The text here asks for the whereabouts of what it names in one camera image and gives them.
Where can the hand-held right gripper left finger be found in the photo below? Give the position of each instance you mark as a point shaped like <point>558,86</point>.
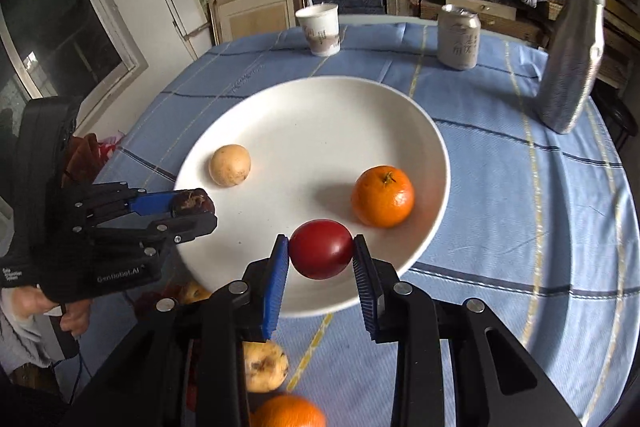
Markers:
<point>277,287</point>

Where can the blue checked tablecloth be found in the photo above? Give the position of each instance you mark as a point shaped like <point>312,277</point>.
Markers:
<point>500,207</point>

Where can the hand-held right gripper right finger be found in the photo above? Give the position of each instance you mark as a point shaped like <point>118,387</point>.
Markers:
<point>364,292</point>

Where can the person's left hand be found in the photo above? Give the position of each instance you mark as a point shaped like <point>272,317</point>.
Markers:
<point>75,317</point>

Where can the red-brown cloth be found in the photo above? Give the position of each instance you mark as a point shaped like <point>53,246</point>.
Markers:
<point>90,154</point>

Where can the yellow-brown round fruit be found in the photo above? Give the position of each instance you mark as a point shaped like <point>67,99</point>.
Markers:
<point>194,293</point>

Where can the silver bottle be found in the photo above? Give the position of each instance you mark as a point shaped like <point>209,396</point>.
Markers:
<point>572,57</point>

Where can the beige cardboard box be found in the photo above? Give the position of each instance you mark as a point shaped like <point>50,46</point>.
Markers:
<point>255,12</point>

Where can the pale drink can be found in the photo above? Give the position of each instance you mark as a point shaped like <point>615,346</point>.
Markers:
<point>459,38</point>

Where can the red tomato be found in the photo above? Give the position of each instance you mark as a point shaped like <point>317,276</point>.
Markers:
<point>320,255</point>

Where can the white paper cup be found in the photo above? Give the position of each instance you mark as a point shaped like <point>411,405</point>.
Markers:
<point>320,29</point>

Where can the white plate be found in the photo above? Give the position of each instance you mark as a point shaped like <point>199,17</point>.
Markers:
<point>310,132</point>

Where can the orange mandarin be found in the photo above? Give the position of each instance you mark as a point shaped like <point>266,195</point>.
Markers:
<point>287,412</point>
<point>382,196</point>

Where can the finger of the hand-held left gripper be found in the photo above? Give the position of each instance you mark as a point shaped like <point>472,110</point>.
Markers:
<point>150,203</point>
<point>190,225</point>

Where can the white framed window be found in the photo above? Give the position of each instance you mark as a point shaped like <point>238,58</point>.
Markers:
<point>55,22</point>

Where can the dark water chestnut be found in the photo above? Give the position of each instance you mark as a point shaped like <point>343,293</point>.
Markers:
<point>192,202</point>

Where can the small tan round fruit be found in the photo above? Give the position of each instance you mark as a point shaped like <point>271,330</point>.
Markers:
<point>229,164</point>

